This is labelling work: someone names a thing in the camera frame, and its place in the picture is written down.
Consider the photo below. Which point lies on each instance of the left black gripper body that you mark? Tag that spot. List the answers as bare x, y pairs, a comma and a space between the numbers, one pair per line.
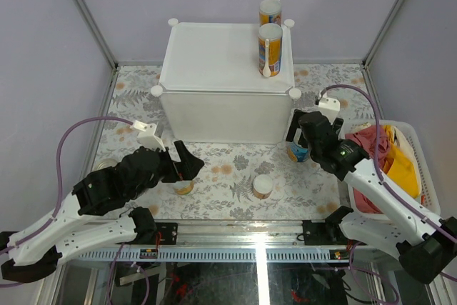
168, 173

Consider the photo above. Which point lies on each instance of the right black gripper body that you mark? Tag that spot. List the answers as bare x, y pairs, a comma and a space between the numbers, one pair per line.
314, 150

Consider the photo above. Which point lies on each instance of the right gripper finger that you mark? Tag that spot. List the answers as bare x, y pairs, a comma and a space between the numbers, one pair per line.
336, 127
294, 132

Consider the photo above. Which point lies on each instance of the blue can with clear lid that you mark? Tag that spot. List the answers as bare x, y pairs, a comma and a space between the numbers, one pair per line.
298, 150

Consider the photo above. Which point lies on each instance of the blue can silver top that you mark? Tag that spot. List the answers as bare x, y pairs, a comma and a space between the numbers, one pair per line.
105, 163

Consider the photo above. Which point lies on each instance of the short orange can white lid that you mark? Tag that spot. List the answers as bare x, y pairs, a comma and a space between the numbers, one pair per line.
262, 186

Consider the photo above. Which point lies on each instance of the white plastic cube cabinet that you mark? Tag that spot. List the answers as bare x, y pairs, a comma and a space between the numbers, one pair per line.
211, 88

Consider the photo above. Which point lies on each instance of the tall can with spoon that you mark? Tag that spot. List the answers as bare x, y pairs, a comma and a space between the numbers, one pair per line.
270, 49

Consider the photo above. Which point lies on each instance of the orange tall can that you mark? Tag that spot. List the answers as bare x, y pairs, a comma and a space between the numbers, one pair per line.
270, 12

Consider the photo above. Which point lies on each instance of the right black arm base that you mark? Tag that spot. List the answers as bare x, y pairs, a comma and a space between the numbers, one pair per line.
326, 232

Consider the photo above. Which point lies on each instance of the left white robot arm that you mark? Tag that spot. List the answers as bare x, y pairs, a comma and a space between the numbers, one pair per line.
36, 252

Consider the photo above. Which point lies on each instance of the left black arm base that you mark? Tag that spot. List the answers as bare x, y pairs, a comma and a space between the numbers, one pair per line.
149, 232

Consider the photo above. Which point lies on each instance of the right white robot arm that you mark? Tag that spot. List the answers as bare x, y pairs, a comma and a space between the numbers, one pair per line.
422, 241

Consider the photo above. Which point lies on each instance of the wide orange can white lid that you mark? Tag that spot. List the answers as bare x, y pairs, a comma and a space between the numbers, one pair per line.
183, 187

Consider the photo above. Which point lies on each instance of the red cloth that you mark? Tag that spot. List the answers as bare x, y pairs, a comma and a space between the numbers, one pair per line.
366, 138

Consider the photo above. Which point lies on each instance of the yellow cloth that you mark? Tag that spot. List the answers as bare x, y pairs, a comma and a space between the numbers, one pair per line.
399, 163

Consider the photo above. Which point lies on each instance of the white laundry basket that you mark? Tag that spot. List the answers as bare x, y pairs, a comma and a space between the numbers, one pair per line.
428, 198

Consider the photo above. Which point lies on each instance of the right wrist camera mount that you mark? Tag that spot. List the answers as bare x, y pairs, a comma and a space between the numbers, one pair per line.
329, 107

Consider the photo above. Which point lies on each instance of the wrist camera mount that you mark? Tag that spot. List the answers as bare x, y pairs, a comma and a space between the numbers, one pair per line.
147, 135
329, 107

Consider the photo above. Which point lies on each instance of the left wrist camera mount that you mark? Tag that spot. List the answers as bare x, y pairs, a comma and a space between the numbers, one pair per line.
147, 135

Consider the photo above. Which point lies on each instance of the aluminium rail frame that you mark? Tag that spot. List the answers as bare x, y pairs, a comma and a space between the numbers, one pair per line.
232, 234

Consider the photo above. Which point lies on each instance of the white slotted cable duct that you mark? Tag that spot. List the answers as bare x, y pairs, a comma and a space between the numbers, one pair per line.
170, 254

